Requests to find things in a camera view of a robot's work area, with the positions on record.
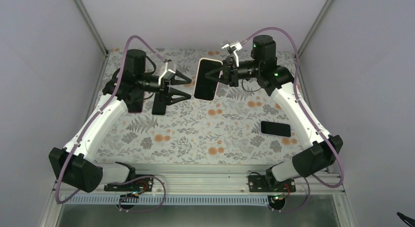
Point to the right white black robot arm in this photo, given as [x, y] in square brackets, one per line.
[322, 147]

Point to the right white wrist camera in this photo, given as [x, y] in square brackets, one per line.
[232, 49]

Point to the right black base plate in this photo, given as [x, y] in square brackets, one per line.
[261, 183]

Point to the black object bottom corner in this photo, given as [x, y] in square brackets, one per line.
[407, 220]

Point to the floral patterned table mat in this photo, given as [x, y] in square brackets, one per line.
[225, 130]

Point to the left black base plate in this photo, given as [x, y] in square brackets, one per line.
[138, 186]

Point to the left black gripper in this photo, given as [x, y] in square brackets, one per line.
[164, 94]

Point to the cased black phone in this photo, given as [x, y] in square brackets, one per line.
[159, 108]
[275, 129]
[205, 89]

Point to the aluminium corner post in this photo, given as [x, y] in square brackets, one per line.
[315, 25]
[92, 28]

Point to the right aluminium corner post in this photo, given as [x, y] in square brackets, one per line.
[315, 25]

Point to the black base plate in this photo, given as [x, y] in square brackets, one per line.
[138, 186]
[261, 183]

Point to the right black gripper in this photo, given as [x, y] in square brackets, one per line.
[229, 67]

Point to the grey slotted cable duct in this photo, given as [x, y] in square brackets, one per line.
[148, 199]

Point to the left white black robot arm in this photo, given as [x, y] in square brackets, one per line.
[74, 163]

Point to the left aluminium corner post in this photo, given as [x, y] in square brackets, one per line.
[92, 28]

